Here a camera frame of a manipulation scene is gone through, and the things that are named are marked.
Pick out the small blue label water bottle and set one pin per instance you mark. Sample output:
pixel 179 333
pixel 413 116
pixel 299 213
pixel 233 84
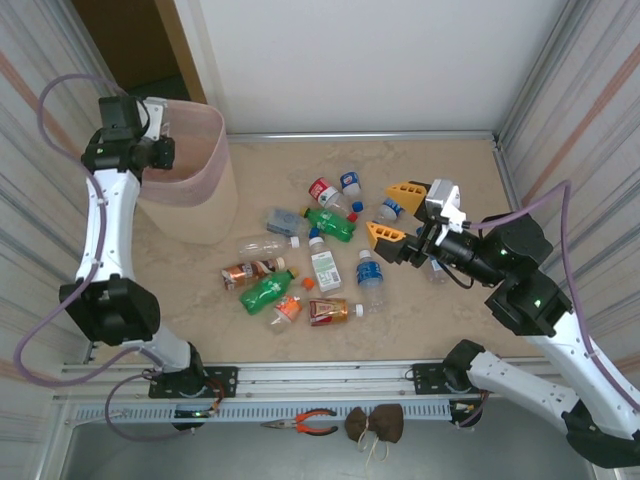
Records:
pixel 390 210

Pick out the blue label bottle white cap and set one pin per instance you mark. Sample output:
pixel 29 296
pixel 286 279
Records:
pixel 370 275

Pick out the green soda bottle yellow cap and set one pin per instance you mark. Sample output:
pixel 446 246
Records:
pixel 330 225
pixel 265 295

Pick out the small white-blue label water bottle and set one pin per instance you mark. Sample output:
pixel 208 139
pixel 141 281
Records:
pixel 350 180

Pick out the red label bottle red cap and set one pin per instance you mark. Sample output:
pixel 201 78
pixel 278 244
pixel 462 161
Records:
pixel 320 190

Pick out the orange bottle cap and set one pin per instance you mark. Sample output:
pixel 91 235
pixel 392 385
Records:
pixel 308 284

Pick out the red gold label tea bottle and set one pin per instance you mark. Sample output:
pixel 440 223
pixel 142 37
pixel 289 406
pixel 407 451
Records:
pixel 327 311

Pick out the square Fiji water bottle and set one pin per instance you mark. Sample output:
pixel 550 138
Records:
pixel 282 220

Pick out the orange label clear bottle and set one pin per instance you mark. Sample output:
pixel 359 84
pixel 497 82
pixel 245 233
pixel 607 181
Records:
pixel 287 307

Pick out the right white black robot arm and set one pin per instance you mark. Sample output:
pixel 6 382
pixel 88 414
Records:
pixel 520 385

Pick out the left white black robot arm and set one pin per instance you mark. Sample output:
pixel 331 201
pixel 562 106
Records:
pixel 115 215

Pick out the pink mesh bin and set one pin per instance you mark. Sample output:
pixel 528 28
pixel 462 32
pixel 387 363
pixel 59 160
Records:
pixel 210 215

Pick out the brown door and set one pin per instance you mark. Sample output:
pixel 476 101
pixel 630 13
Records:
pixel 130 40

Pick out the clear bottle white cap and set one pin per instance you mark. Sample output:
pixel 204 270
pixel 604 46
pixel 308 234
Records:
pixel 260 246

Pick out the brown label drink bottle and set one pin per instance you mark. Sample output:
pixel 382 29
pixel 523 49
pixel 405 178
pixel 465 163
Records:
pixel 245 272

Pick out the right base circuit board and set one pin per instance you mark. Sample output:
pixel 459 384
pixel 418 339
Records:
pixel 462 410

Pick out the base circuit board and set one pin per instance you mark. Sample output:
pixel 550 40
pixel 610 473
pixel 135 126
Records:
pixel 192 415
pixel 462 410

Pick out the left base circuit board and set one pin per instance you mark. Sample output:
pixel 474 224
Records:
pixel 192 415

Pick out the right black mount plate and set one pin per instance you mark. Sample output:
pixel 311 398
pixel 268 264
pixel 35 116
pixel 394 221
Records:
pixel 425 377

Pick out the black mount plate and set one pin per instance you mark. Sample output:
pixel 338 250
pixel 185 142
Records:
pixel 225 380
pixel 425 377

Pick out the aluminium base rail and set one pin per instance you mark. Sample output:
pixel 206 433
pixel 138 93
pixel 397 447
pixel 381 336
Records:
pixel 325 380

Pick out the left black mount plate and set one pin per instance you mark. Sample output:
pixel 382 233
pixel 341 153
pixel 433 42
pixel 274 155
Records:
pixel 225 380

